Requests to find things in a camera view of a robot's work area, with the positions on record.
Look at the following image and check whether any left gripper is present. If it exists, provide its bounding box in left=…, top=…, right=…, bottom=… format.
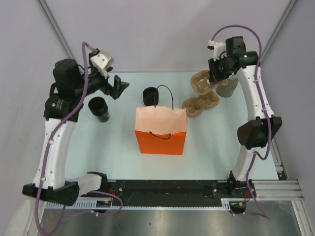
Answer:
left=74, top=66, right=129, bottom=99

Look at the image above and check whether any white cable duct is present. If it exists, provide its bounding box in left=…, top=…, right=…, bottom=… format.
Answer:
left=46, top=198, right=233, bottom=211

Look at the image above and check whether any brown pulp cup carrier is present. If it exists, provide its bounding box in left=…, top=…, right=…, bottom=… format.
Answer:
left=190, top=70, right=228, bottom=95

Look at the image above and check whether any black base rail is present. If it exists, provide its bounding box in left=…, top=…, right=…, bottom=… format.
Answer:
left=81, top=179, right=256, bottom=207

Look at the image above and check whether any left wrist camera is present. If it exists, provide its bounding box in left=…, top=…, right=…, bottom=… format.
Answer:
left=90, top=48, right=114, bottom=78

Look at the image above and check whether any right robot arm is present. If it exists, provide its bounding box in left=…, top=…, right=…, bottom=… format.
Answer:
left=208, top=49, right=282, bottom=198

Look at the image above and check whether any grey straw holder cup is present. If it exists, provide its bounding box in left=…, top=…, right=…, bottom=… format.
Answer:
left=216, top=76, right=239, bottom=98

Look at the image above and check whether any orange paper bag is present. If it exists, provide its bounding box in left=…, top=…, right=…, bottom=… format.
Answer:
left=134, top=85, right=188, bottom=156

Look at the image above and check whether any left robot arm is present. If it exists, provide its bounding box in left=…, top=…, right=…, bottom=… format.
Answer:
left=22, top=58, right=129, bottom=206

